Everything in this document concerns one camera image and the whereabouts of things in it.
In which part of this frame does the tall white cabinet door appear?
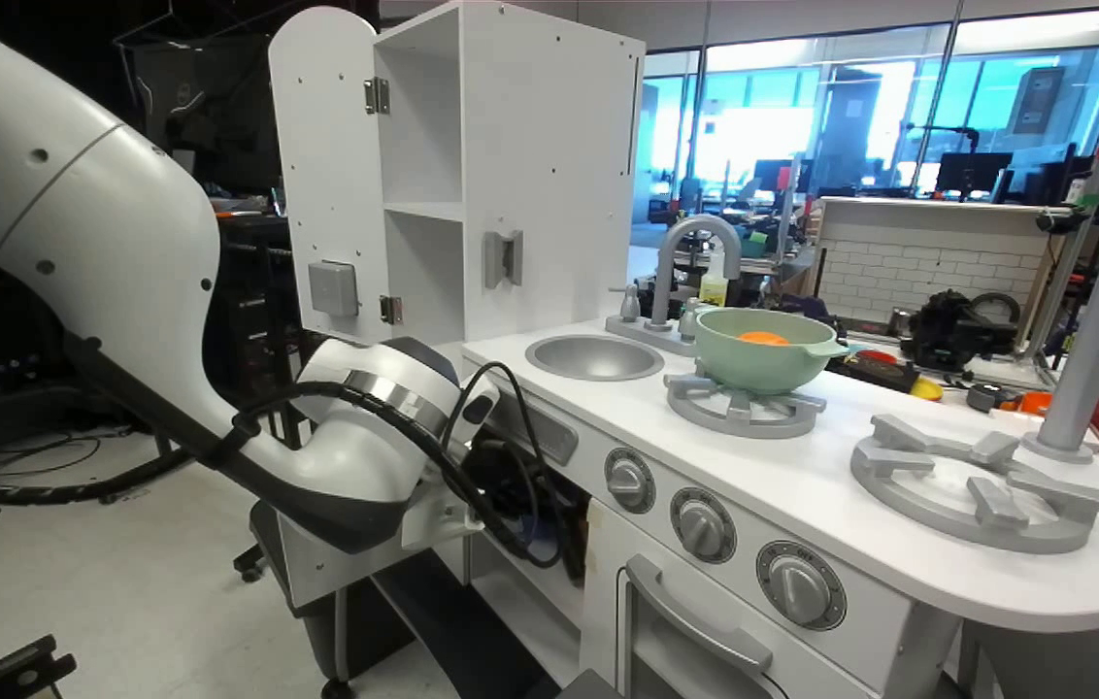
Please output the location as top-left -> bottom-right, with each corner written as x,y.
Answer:
264,3 -> 397,348

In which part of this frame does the grey stove knob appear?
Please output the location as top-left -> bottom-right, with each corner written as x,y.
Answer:
603,447 -> 661,517
753,542 -> 849,635
669,487 -> 743,568

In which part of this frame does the mint green bowl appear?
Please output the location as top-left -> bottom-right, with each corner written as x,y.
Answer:
681,305 -> 849,403

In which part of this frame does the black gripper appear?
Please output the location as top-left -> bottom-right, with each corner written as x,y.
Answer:
463,423 -> 582,575

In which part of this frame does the grey door latch box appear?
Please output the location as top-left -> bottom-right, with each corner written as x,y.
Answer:
305,258 -> 364,328

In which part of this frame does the grey toy faucet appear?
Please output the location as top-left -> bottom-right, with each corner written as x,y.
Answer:
604,212 -> 749,342

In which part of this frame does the silver sink basin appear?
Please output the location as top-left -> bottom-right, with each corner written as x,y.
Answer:
521,332 -> 669,385

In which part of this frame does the grey burner grate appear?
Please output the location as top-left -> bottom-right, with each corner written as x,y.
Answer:
848,414 -> 1099,560
661,366 -> 830,442

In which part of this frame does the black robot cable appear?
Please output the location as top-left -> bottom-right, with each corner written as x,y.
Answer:
66,335 -> 562,575

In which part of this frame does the white oven door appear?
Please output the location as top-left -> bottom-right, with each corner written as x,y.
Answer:
580,503 -> 912,699

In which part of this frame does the white grid panel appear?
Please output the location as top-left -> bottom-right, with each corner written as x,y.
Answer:
815,195 -> 1085,328

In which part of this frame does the yellow spray bottle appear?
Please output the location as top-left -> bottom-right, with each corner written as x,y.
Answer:
700,240 -> 732,313

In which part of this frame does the white toy kitchen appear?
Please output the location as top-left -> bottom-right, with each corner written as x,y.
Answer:
264,0 -> 1099,699

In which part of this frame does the grey side bracket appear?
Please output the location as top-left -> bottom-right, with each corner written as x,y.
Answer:
481,228 -> 527,292

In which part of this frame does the black bag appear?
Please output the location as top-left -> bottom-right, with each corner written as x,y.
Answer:
897,289 -> 1030,379

